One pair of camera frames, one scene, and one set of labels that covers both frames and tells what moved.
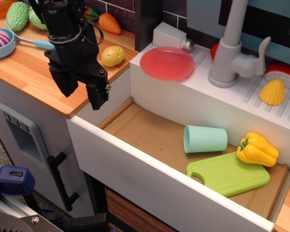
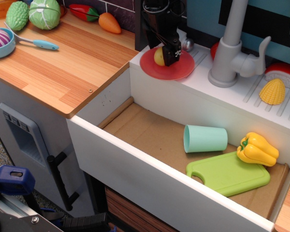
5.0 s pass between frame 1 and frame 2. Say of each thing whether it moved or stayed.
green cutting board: stayed
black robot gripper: moved
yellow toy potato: moved
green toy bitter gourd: stayed
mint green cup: stayed
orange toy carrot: stayed
